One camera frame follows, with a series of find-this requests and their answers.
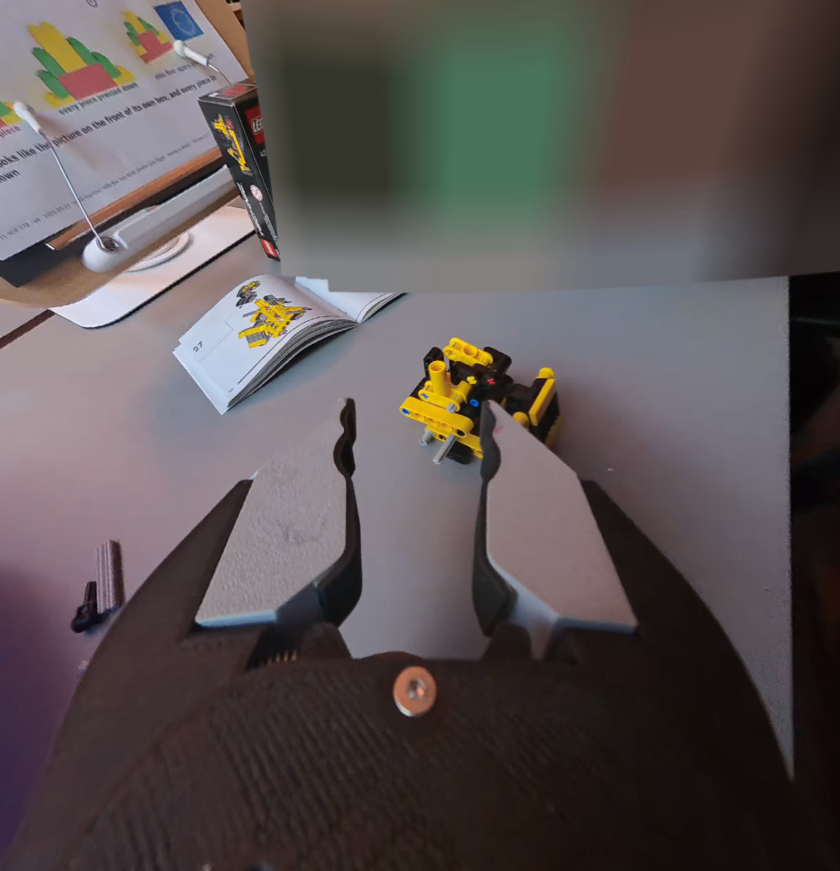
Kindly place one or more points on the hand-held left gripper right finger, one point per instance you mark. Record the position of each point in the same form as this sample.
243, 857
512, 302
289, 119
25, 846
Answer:
552, 537

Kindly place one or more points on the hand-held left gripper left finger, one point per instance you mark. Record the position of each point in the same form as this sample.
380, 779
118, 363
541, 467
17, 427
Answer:
283, 531

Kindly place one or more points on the yellow black lego vehicle model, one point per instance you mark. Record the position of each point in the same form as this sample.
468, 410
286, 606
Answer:
447, 408

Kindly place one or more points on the open lego instruction booklet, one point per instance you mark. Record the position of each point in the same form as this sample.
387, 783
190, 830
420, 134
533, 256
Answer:
256, 354

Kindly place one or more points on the dark grey ribbed lego piece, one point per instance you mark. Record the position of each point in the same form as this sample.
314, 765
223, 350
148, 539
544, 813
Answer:
110, 575

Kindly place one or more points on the black lego set box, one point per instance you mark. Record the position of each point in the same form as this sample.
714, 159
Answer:
246, 177

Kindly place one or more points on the white mat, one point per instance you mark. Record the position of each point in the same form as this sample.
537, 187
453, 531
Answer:
120, 299

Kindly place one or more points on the white gooseneck clip holder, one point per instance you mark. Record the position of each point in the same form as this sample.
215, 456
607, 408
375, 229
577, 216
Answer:
101, 258
186, 49

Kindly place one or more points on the white document stand base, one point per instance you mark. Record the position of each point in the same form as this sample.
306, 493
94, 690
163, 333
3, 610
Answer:
161, 221

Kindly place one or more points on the wooden board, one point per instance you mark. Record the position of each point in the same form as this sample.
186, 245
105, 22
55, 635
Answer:
52, 291

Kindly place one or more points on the printed instruction sheet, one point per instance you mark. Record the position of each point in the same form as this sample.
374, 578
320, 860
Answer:
86, 150

